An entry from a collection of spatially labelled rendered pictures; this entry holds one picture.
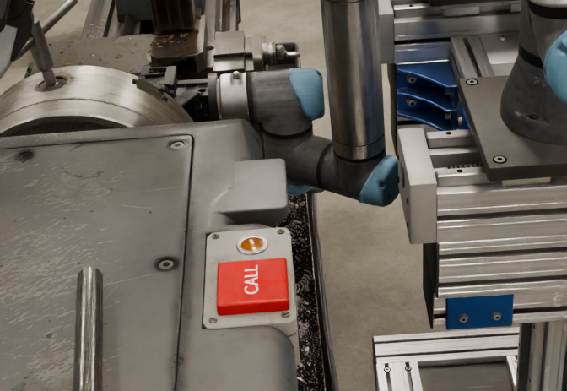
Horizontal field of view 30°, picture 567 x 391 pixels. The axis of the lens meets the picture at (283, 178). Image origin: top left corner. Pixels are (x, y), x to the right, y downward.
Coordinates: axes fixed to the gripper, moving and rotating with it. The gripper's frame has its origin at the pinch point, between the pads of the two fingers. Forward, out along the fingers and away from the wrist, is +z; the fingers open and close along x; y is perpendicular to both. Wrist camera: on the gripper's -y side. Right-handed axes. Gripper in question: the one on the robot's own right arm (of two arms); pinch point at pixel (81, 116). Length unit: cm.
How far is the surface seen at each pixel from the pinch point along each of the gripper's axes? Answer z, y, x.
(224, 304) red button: -25, -67, 18
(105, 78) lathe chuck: -8.1, -18.0, 14.9
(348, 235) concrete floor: -43, 115, -108
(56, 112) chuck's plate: -3.7, -27.2, 15.5
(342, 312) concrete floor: -39, 81, -108
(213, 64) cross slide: -16.6, 36.4, -11.2
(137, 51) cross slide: -2.2, 44.0, -11.1
